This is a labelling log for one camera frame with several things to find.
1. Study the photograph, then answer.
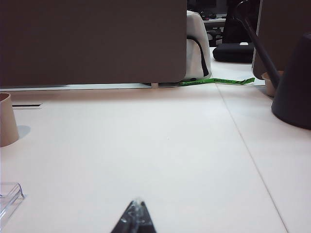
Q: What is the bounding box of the white bag with black strap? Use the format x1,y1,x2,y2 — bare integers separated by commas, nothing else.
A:
181,10,212,82

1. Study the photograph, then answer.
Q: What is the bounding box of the narrow brown desk partition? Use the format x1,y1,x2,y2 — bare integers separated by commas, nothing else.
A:
252,0,311,80

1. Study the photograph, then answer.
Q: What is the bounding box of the green printed strap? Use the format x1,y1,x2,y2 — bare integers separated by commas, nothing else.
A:
179,77,256,87

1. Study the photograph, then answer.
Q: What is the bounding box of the black padded case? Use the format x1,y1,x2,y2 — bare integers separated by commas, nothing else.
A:
212,42,256,64

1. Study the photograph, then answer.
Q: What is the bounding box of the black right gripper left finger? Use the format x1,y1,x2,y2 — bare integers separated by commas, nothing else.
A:
110,197,139,233

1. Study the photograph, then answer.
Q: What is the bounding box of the clear plastic chip tray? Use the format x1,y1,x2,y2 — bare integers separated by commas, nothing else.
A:
0,182,25,220

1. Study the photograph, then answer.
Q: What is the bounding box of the wide brown desk partition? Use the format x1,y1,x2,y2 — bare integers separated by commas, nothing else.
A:
0,0,188,87

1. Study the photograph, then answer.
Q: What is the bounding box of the brown paper cup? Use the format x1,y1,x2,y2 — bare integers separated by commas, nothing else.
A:
0,93,20,148

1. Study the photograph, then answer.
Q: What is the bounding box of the small beige paper bowl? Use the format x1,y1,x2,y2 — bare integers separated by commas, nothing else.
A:
261,71,284,98

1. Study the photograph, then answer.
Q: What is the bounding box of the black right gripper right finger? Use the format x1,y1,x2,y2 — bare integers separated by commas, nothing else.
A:
135,197,157,233

